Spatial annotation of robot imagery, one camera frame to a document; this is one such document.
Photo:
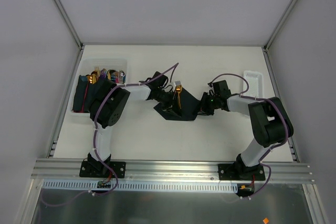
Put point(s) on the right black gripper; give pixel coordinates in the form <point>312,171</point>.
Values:
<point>205,103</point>

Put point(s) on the gold fork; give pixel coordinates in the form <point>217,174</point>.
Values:
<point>179,100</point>

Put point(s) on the small white perforated tray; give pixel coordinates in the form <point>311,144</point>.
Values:
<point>256,84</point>

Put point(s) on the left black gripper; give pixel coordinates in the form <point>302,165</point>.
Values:
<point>169,102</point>

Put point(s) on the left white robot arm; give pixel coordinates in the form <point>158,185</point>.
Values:
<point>100,151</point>

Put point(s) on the orange tape piece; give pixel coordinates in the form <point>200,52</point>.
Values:
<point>265,220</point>

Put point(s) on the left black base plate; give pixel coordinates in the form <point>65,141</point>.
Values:
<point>97,170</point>

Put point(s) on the dark rolled napkin left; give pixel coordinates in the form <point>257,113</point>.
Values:
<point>80,94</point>

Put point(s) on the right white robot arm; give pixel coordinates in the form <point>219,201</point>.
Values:
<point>270,125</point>

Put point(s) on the gold spoon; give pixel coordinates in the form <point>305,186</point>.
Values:
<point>178,89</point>

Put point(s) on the white slotted cable duct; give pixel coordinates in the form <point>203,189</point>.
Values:
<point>211,187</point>

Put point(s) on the white plastic basket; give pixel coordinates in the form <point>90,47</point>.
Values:
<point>94,79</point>

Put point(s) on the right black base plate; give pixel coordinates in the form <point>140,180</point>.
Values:
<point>235,172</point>

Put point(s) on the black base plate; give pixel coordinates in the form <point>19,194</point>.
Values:
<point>235,172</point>
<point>97,170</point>

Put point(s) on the dark navy paper napkin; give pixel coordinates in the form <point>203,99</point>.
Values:
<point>190,106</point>

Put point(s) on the black rolled napkin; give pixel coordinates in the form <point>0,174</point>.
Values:
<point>91,92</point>

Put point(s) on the silver fork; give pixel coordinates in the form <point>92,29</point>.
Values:
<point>121,76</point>

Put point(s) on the aluminium mounting rail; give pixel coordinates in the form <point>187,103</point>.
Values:
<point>172,171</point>

